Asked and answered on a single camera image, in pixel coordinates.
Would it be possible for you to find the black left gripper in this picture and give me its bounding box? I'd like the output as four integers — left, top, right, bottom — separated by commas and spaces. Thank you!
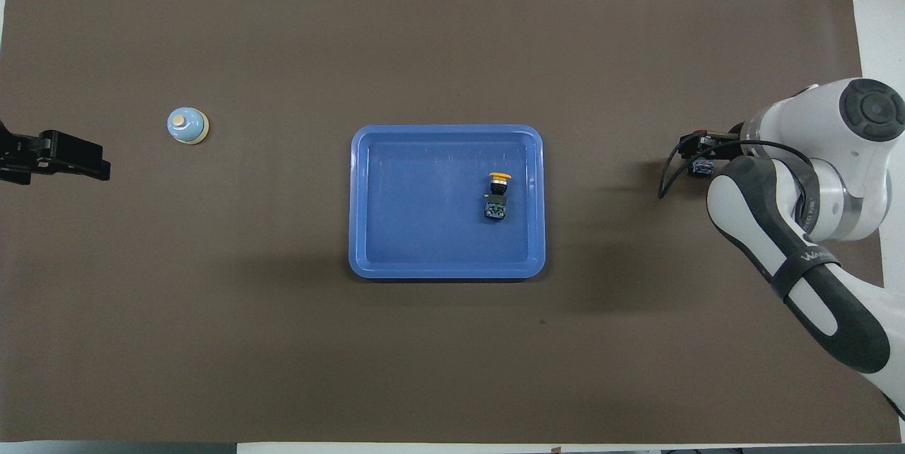
13, 129, 112, 185

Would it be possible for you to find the light blue call bell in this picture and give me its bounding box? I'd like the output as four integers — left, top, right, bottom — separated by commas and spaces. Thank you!
167, 107, 210, 146

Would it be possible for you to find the blue plastic tray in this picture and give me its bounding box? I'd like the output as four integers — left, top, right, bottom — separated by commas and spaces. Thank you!
348, 124, 547, 280

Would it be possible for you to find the red push button switch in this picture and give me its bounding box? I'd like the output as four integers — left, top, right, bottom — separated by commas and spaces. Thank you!
691, 130, 715, 177

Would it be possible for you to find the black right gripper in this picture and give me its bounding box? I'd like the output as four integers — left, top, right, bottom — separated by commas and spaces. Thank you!
678, 129, 745, 161

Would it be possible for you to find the brown table mat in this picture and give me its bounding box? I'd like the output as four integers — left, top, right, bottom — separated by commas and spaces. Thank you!
0, 0, 902, 444

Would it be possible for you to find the yellow push button switch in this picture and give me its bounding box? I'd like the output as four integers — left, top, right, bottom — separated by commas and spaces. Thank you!
483, 171, 513, 223

